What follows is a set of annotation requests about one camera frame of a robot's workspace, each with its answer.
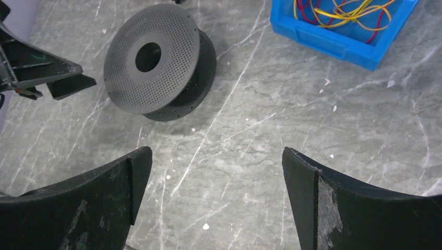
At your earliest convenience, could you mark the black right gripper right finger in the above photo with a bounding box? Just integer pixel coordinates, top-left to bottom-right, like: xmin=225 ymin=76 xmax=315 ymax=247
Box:
xmin=282 ymin=147 xmax=441 ymax=249

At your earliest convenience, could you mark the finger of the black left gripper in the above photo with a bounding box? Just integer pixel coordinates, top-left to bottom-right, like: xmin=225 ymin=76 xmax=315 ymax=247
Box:
xmin=1 ymin=23 xmax=83 ymax=91
xmin=46 ymin=74 xmax=96 ymax=101

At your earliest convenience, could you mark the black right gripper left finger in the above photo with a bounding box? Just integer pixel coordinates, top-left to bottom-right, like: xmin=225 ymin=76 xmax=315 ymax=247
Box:
xmin=1 ymin=146 xmax=152 ymax=249

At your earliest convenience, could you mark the black perforated cable spool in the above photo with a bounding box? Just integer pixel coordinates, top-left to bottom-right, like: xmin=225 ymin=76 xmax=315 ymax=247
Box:
xmin=103 ymin=4 xmax=217 ymax=121

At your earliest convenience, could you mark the blue plastic bin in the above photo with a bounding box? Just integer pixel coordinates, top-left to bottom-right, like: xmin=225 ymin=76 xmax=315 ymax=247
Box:
xmin=270 ymin=1 xmax=417 ymax=71

